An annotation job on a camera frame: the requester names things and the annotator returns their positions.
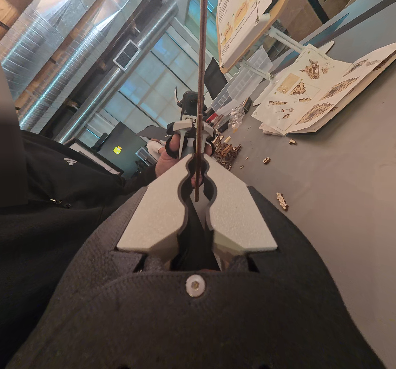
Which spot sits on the person's left hand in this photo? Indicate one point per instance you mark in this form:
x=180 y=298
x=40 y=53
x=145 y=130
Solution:
x=168 y=161

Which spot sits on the black monitor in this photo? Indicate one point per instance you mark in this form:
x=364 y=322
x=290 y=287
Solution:
x=215 y=78

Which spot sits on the large instruction manual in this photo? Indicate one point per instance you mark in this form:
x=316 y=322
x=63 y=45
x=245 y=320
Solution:
x=238 y=10

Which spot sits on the small open instruction booklet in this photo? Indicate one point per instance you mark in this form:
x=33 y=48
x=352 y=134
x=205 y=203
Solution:
x=309 y=102

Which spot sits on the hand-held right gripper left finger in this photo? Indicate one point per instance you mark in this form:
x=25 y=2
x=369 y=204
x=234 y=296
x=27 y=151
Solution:
x=148 y=220

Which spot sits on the wooden model vehicle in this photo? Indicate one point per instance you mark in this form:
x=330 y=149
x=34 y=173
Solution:
x=227 y=154

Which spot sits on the black screen yellow icon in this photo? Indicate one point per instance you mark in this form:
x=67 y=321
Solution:
x=123 y=140

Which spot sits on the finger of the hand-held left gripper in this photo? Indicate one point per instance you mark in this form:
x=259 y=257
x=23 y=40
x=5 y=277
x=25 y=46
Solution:
x=207 y=129
x=182 y=126

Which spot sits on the spiral round air duct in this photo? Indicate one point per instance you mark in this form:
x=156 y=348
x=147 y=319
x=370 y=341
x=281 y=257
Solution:
x=62 y=75
x=99 y=96

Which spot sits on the person's left forearm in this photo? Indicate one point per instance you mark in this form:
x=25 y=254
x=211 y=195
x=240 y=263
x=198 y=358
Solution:
x=139 y=180

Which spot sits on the white vent grille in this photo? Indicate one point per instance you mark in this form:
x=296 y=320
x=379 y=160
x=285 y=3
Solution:
x=126 y=54

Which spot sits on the foil-wrapped rectangular duct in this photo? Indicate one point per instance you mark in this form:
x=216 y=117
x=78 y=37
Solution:
x=55 y=10

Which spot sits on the thin wooden parts sheet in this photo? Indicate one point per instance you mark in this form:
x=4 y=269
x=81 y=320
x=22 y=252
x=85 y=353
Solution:
x=200 y=65

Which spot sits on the clear plastic organizer box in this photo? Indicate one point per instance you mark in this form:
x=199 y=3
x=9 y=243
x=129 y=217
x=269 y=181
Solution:
x=235 y=87

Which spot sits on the dark grey flat panel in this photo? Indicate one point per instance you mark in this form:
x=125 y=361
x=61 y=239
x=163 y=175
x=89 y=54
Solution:
x=151 y=132

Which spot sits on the clear plastic bag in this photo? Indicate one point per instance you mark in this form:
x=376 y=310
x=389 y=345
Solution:
x=236 y=115

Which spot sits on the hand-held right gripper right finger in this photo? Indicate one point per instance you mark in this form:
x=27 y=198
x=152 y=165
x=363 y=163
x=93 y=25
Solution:
x=244 y=220

